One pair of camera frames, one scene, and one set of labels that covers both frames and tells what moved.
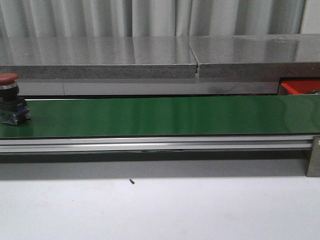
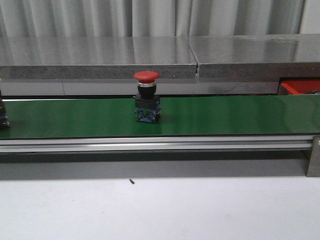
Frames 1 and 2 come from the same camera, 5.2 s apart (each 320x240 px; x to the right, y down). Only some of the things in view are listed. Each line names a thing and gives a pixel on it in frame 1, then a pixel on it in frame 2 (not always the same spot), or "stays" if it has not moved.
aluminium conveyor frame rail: [11, 145] stays
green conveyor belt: [237, 115] stays
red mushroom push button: [13, 109] -> [147, 104]
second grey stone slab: [256, 58] stays
